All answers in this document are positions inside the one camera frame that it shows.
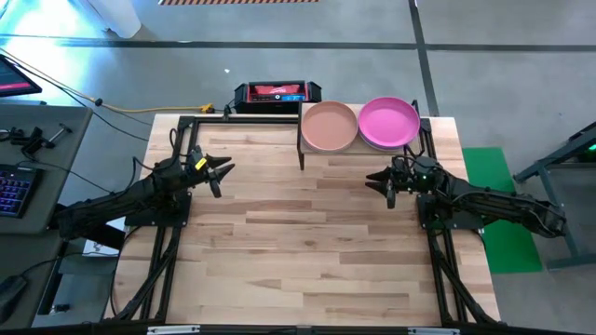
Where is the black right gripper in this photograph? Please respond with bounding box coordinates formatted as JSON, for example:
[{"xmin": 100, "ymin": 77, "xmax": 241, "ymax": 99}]
[{"xmin": 364, "ymin": 155, "xmax": 441, "ymax": 209}]

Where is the white paper sheet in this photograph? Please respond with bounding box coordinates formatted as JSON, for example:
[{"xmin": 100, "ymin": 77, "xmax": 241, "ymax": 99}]
[{"xmin": 83, "ymin": 222, "xmax": 126, "ymax": 258}]

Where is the grey desk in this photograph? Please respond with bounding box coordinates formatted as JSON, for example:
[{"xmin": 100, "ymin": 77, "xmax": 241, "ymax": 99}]
[{"xmin": 0, "ymin": 101, "xmax": 94, "ymax": 329}]

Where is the pink plate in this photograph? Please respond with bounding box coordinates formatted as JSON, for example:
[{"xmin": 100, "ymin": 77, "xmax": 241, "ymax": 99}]
[{"xmin": 357, "ymin": 96, "xmax": 421, "ymax": 151}]

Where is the grey metal cart frame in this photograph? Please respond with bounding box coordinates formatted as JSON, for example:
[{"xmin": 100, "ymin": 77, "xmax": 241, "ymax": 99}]
[{"xmin": 511, "ymin": 119, "xmax": 596, "ymax": 272}]

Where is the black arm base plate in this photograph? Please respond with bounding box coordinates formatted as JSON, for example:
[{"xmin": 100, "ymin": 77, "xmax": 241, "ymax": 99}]
[
  {"xmin": 416, "ymin": 193, "xmax": 485, "ymax": 231},
  {"xmin": 124, "ymin": 191, "xmax": 193, "ymax": 228}
]

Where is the white bin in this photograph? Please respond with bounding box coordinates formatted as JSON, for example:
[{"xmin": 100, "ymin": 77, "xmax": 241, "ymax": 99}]
[{"xmin": 86, "ymin": 0, "xmax": 143, "ymax": 40}]

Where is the silver bracket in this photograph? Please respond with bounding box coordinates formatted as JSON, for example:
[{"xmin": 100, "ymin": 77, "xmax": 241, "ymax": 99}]
[
  {"xmin": 407, "ymin": 327, "xmax": 461, "ymax": 335},
  {"xmin": 146, "ymin": 325, "xmax": 202, "ymax": 335}
]

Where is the black red power station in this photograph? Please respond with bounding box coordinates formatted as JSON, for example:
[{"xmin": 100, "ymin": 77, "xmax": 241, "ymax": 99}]
[{"xmin": 232, "ymin": 79, "xmax": 323, "ymax": 115}]

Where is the wooden shelf with black legs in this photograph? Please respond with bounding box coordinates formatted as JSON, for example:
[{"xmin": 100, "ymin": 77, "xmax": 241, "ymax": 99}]
[{"xmin": 296, "ymin": 99, "xmax": 423, "ymax": 171}]

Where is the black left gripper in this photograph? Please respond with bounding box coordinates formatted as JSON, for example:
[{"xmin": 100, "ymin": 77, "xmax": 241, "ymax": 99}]
[{"xmin": 185, "ymin": 146, "xmax": 237, "ymax": 199}]

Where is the backlit black keyboard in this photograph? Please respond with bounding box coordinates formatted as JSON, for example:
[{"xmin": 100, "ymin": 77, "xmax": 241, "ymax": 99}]
[{"xmin": 0, "ymin": 163, "xmax": 44, "ymax": 220}]

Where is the green floor mat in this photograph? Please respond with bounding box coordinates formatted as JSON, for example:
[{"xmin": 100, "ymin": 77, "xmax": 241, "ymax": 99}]
[{"xmin": 460, "ymin": 146, "xmax": 545, "ymax": 275}]

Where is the black computer mouse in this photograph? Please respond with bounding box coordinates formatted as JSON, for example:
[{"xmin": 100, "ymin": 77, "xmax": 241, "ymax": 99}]
[{"xmin": 0, "ymin": 274, "xmax": 29, "ymax": 323}]

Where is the salmon plate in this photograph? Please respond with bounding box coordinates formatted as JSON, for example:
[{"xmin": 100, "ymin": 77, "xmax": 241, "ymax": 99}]
[{"xmin": 300, "ymin": 100, "xmax": 359, "ymax": 154}]

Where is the yellow extension cable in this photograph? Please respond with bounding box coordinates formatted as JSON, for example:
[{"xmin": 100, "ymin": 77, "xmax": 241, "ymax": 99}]
[{"xmin": 100, "ymin": 102, "xmax": 216, "ymax": 115}]

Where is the black desk clamp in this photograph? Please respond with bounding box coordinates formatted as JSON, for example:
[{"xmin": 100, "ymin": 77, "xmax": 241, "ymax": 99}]
[{"xmin": 0, "ymin": 123, "xmax": 75, "ymax": 157}]

